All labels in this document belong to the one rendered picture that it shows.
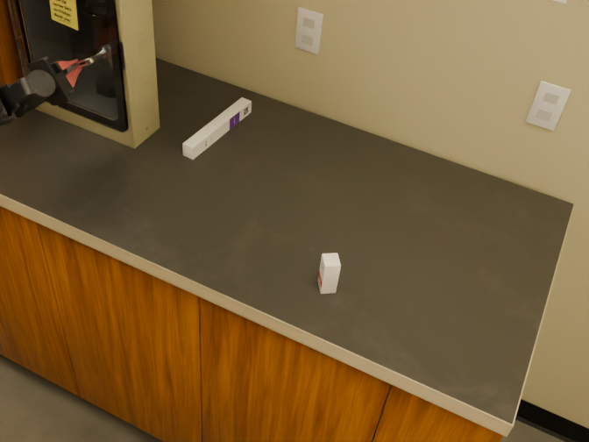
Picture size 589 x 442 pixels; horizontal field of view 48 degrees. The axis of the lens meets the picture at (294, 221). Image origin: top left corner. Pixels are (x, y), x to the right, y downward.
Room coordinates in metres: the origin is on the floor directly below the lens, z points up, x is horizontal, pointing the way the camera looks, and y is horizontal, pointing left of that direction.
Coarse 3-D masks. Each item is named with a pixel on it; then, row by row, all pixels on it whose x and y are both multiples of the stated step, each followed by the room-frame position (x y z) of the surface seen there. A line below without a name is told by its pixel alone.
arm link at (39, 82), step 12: (36, 72) 1.13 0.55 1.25; (0, 84) 1.13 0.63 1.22; (12, 84) 1.11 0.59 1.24; (24, 84) 1.10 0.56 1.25; (36, 84) 1.11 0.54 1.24; (48, 84) 1.13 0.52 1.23; (0, 96) 1.12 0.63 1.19; (12, 96) 1.10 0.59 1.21; (24, 96) 1.09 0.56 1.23; (36, 96) 1.10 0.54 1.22; (48, 96) 1.12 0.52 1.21; (12, 108) 1.10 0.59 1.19; (0, 120) 1.07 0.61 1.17; (12, 120) 1.10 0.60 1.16
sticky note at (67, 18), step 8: (56, 0) 1.37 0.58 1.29; (64, 0) 1.36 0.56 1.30; (72, 0) 1.35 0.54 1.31; (56, 8) 1.37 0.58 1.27; (64, 8) 1.36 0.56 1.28; (72, 8) 1.36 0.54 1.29; (56, 16) 1.38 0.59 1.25; (64, 16) 1.37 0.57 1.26; (72, 16) 1.36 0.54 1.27; (64, 24) 1.37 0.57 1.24; (72, 24) 1.36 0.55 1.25
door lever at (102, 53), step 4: (100, 48) 1.33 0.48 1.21; (100, 52) 1.32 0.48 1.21; (104, 52) 1.32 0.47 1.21; (92, 56) 1.29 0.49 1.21; (96, 56) 1.30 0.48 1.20; (100, 56) 1.31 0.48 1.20; (104, 56) 1.32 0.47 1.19; (80, 60) 1.30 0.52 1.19; (84, 60) 1.29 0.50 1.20; (88, 60) 1.28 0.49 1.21; (92, 60) 1.29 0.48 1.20; (72, 64) 1.30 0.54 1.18; (76, 64) 1.30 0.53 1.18; (80, 64) 1.29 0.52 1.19; (84, 64) 1.29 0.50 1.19; (88, 64) 1.28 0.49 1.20; (68, 68) 1.31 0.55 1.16; (72, 68) 1.30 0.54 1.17; (76, 68) 1.30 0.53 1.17
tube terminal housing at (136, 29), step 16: (128, 0) 1.35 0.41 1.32; (144, 0) 1.40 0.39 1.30; (128, 16) 1.34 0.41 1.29; (144, 16) 1.39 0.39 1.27; (128, 32) 1.34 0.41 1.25; (144, 32) 1.39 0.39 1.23; (128, 48) 1.33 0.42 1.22; (144, 48) 1.39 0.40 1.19; (128, 64) 1.33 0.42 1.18; (144, 64) 1.38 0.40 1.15; (128, 80) 1.32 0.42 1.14; (144, 80) 1.38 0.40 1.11; (128, 96) 1.32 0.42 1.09; (144, 96) 1.37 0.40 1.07; (48, 112) 1.42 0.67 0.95; (64, 112) 1.40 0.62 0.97; (128, 112) 1.33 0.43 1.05; (144, 112) 1.37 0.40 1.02; (96, 128) 1.37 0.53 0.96; (128, 128) 1.33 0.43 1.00; (144, 128) 1.36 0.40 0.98; (128, 144) 1.33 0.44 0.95
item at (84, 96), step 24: (24, 0) 1.41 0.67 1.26; (48, 0) 1.38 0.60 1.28; (96, 0) 1.33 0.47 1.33; (24, 24) 1.42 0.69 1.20; (48, 24) 1.39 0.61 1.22; (96, 24) 1.33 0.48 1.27; (48, 48) 1.39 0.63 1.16; (72, 48) 1.36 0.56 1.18; (96, 48) 1.33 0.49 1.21; (96, 72) 1.34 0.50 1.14; (120, 72) 1.31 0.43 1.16; (72, 96) 1.37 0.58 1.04; (96, 96) 1.34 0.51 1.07; (120, 96) 1.31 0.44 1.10; (96, 120) 1.35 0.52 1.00; (120, 120) 1.32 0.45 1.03
